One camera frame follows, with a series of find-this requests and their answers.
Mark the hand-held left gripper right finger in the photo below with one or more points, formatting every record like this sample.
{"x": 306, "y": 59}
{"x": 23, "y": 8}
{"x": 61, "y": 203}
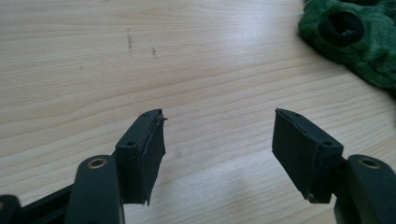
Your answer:
{"x": 306, "y": 155}

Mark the green plush toy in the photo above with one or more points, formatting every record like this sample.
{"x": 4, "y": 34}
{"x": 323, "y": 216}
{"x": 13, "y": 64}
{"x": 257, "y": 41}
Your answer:
{"x": 355, "y": 34}

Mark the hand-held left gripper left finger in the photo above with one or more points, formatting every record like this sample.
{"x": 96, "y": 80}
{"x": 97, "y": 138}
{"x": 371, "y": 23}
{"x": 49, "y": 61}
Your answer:
{"x": 141, "y": 155}

